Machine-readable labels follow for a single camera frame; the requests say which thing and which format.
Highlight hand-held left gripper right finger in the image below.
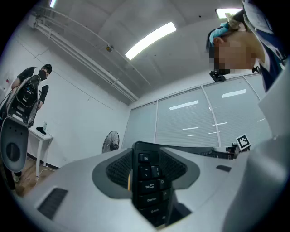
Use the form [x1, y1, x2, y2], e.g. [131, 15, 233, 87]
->
[158, 146, 252, 232]

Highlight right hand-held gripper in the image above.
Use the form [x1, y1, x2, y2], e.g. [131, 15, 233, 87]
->
[213, 134, 251, 159]

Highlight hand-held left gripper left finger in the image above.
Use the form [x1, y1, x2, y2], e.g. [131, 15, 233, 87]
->
[15, 147, 159, 232]

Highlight black keyboard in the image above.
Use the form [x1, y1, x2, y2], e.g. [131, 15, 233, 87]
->
[132, 140, 228, 228]

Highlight black standing fan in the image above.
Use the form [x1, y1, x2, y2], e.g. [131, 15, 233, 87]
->
[101, 130, 120, 155]

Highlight white table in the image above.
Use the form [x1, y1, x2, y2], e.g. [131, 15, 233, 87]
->
[27, 127, 54, 178]

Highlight person's head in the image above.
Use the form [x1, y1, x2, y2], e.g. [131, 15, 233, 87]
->
[205, 13, 265, 77]

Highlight dark blue striped shirt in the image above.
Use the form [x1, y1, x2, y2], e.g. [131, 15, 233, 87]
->
[241, 0, 290, 92]

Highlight teal hair scrunchie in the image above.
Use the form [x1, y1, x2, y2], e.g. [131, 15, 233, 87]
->
[208, 20, 231, 44]

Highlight white ceiling pipes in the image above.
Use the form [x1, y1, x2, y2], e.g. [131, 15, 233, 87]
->
[33, 6, 140, 103]

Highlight beige hair clip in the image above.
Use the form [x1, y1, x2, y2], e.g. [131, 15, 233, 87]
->
[225, 13, 241, 29]

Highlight long ceiling light panel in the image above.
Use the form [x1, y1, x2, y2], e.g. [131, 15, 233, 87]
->
[125, 21, 177, 61]

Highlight white floor cable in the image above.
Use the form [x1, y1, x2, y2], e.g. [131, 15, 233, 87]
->
[35, 167, 58, 182]

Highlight black head camera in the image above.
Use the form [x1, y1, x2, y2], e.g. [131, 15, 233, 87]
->
[209, 70, 227, 82]

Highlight wall notice sheet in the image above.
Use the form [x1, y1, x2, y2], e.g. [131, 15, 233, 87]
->
[4, 72, 12, 89]

